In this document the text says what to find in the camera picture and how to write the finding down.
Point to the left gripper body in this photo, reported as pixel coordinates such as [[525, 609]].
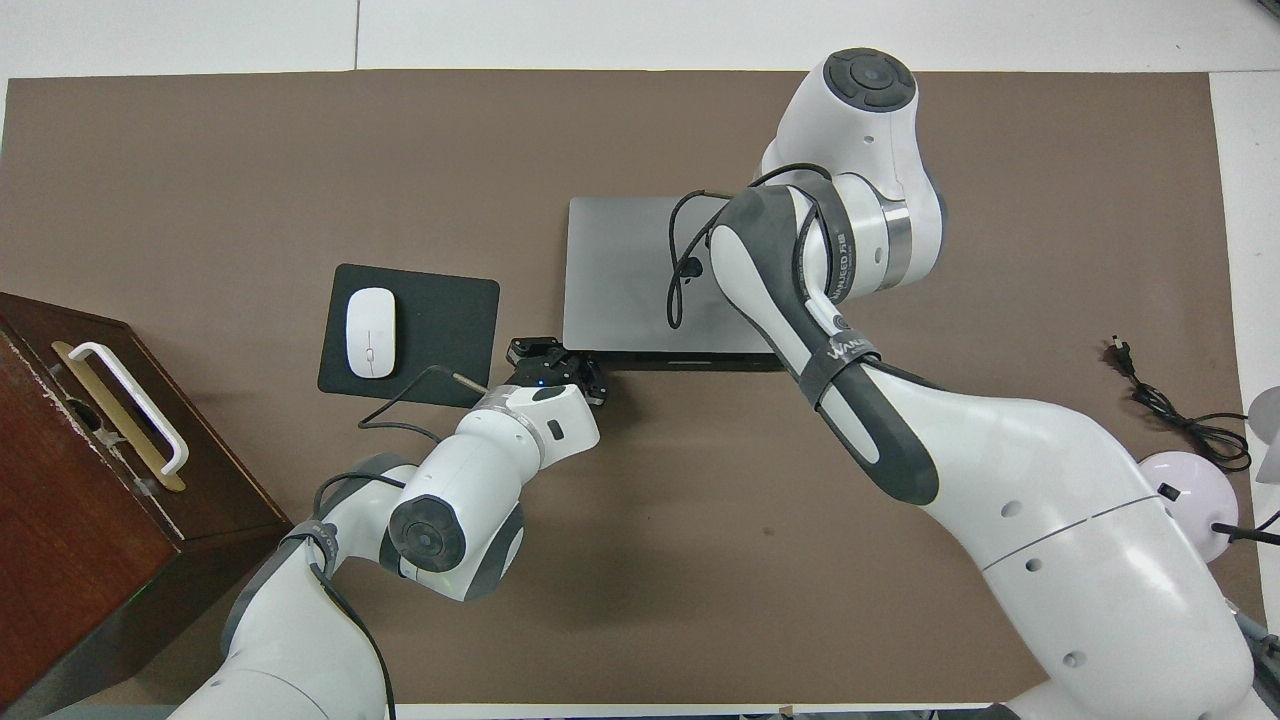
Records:
[[548, 372]]

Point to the black mouse pad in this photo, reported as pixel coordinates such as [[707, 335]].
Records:
[[450, 330]]

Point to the grey laptop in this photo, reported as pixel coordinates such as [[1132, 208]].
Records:
[[620, 270]]

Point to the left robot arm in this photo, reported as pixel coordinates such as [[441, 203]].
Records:
[[300, 650]]

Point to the brown wooden box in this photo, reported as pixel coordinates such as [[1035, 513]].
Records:
[[60, 540]]

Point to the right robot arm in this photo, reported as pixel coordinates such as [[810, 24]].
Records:
[[1050, 500]]

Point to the white computer mouse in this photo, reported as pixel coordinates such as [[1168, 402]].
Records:
[[371, 330]]

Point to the white round lamp base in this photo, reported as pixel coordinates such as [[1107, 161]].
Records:
[[1190, 495]]

